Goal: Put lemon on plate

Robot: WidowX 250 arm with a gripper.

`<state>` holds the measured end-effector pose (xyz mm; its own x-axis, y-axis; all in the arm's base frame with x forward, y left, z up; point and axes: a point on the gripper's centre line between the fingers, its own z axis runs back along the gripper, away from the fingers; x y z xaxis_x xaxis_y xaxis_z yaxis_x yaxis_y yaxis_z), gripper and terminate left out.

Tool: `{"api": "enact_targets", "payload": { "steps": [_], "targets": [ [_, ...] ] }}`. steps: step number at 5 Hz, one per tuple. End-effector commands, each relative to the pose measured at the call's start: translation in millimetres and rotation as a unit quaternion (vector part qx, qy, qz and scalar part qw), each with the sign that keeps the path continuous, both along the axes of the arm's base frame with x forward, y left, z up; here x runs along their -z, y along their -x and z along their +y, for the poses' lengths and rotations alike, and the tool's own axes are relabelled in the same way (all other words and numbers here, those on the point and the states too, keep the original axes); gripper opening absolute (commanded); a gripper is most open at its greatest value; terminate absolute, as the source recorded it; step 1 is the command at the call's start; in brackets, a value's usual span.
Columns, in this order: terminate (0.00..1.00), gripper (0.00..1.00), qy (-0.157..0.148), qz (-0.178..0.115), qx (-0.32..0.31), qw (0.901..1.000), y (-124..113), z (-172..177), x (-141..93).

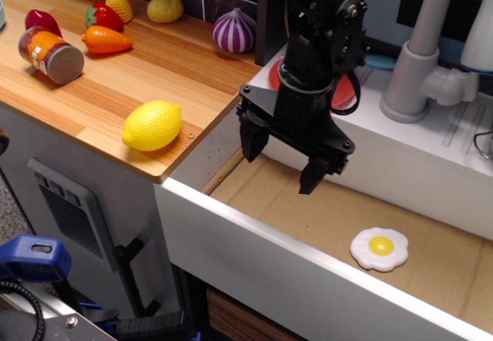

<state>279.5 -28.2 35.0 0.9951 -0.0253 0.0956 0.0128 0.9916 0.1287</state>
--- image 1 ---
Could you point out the black oven door handle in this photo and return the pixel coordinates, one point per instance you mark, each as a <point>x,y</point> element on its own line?
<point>124,255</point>

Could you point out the yellow toy potato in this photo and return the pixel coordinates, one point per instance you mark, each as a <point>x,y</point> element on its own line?
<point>164,11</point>

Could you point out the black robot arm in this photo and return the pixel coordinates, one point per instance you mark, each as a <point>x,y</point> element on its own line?
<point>326,42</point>

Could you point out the purple striped toy onion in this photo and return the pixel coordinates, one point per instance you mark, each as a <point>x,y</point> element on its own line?
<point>235,31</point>

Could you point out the white bottle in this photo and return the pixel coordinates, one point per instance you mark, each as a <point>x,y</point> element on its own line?
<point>477,52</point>

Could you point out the yellow toy corn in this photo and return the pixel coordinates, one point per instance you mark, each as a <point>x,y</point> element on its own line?
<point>122,8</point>

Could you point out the orange labelled toy can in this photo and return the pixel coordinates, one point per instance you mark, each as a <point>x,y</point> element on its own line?
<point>51,55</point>

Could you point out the red toy strawberry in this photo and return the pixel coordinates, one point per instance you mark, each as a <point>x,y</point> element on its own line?
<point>101,14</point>

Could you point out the grey toy oven door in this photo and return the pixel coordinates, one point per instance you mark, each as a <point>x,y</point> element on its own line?
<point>76,212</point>

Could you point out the red plastic plate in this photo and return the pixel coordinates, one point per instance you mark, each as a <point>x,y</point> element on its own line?
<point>344,96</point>

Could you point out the yellow toy lemon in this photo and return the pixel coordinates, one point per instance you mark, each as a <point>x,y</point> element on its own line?
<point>152,126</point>

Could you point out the grey spatula blue handle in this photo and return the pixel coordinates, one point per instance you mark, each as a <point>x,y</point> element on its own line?
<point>382,62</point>

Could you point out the orange toy carrot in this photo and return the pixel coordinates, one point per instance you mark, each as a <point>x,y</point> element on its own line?
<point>103,40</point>

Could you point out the blue clamp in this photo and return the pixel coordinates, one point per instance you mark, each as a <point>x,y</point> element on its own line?
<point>35,259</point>

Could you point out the red toy pepper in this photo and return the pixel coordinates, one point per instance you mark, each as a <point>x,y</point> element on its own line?
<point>43,19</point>

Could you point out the grey toy faucet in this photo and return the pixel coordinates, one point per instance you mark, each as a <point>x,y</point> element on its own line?
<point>417,76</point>

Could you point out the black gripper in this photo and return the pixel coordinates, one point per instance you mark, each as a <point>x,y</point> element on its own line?
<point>300,119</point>

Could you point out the toy fried egg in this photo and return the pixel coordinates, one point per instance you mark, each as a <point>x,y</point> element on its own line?
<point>379,249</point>

